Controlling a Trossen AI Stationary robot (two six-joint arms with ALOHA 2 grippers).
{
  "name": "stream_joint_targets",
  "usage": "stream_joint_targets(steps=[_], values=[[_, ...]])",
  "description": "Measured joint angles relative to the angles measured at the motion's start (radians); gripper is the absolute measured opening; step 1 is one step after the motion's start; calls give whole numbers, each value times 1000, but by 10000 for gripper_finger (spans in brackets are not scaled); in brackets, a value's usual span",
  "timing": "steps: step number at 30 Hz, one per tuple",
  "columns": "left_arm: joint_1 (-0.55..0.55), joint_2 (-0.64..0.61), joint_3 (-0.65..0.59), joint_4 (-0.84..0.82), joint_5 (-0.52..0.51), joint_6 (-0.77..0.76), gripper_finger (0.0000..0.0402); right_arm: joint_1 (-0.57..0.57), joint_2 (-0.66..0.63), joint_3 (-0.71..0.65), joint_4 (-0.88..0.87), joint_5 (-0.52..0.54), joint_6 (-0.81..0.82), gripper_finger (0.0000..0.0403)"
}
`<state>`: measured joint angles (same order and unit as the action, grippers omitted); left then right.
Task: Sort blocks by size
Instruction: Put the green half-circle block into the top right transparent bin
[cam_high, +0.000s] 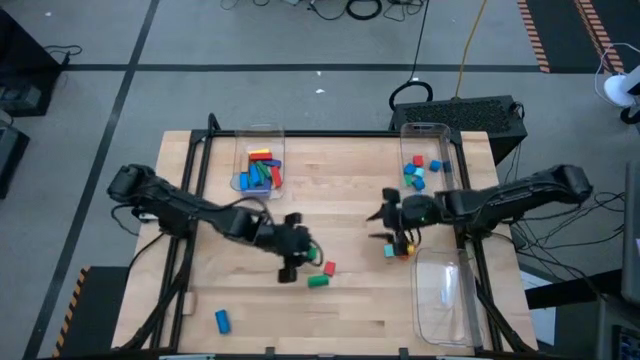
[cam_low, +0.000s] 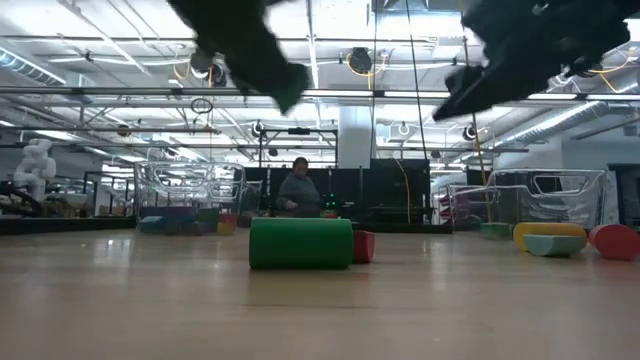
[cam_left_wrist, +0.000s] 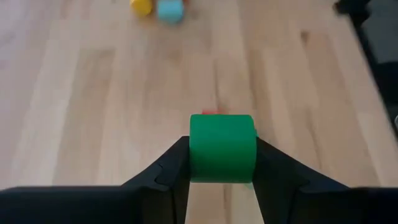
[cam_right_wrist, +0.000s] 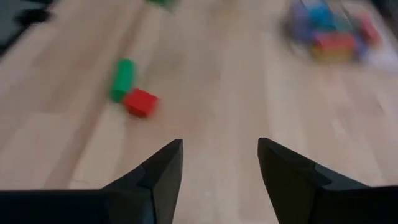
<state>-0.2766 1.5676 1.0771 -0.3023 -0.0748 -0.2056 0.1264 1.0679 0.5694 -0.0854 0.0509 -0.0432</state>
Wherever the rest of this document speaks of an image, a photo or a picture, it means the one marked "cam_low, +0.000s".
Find black hanging cable loop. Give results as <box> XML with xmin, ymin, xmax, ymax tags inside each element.
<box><xmin>189</xmin><ymin>96</ymin><xmax>215</xmax><ymax>115</ymax></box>

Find black cabinet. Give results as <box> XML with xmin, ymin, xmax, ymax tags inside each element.
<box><xmin>607</xmin><ymin>162</ymin><xmax>640</xmax><ymax>226</ymax></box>

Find blue rectangular bar block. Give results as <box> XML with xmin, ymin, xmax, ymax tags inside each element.
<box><xmin>138</xmin><ymin>215</ymin><xmax>167</xmax><ymax>235</ymax></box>

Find black aluminium table frame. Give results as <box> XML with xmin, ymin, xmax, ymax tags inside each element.
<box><xmin>0</xmin><ymin>214</ymin><xmax>454</xmax><ymax>236</ymax></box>

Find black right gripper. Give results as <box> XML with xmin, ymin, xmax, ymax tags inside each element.
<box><xmin>433</xmin><ymin>0</ymin><xmax>631</xmax><ymax>121</ymax></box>

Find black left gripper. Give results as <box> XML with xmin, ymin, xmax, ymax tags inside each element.
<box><xmin>167</xmin><ymin>0</ymin><xmax>311</xmax><ymax>114</ymax></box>

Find light cyan small block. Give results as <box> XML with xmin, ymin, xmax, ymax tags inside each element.
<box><xmin>523</xmin><ymin>234</ymin><xmax>587</xmax><ymax>259</ymax></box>

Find orange cylinder block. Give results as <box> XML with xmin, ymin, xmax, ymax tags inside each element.
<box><xmin>587</xmin><ymin>223</ymin><xmax>640</xmax><ymax>262</ymax></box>

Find green cylinder block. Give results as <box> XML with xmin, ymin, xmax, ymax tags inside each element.
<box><xmin>248</xmin><ymin>216</ymin><xmax>355</xmax><ymax>271</ymax></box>

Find person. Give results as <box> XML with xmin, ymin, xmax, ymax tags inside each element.
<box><xmin>273</xmin><ymin>156</ymin><xmax>322</xmax><ymax>219</ymax></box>

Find white humanoid robot figure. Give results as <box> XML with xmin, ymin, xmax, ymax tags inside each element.
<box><xmin>12</xmin><ymin>137</ymin><xmax>59</xmax><ymax>201</ymax></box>

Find black round ceiling fixture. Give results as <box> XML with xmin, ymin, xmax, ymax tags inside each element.
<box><xmin>348</xmin><ymin>46</ymin><xmax>374</xmax><ymax>75</ymax></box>

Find yellow cylinder block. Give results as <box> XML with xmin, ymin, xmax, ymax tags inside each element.
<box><xmin>512</xmin><ymin>221</ymin><xmax>587</xmax><ymax>253</ymax></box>

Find red cube block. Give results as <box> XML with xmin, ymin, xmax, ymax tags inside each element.
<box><xmin>351</xmin><ymin>229</ymin><xmax>377</xmax><ymax>265</ymax></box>

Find green cube block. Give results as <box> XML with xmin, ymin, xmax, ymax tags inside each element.
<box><xmin>479</xmin><ymin>221</ymin><xmax>516</xmax><ymax>241</ymax></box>

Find navy rectangular bar block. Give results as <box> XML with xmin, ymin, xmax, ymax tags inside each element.
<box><xmin>138</xmin><ymin>205</ymin><xmax>199</xmax><ymax>221</ymax></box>

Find black computer case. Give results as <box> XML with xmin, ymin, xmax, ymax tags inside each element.
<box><xmin>368</xmin><ymin>158</ymin><xmax>432</xmax><ymax>225</ymax></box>

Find black partition panels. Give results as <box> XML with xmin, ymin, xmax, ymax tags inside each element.
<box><xmin>243</xmin><ymin>166</ymin><xmax>371</xmax><ymax>219</ymax></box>

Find black background rig frame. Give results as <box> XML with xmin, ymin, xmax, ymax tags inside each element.
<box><xmin>257</xmin><ymin>127</ymin><xmax>340</xmax><ymax>169</ymax></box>

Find green rectangular bar block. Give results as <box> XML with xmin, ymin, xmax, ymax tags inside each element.
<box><xmin>197</xmin><ymin>208</ymin><xmax>221</xmax><ymax>232</ymax></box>

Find clear plastic bin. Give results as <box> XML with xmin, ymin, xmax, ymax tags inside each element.
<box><xmin>439</xmin><ymin>168</ymin><xmax>612</xmax><ymax>232</ymax></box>
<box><xmin>132</xmin><ymin>160</ymin><xmax>264</xmax><ymax>235</ymax></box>

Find yellow cable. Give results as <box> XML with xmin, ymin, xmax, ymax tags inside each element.
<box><xmin>392</xmin><ymin>158</ymin><xmax>412</xmax><ymax>225</ymax></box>

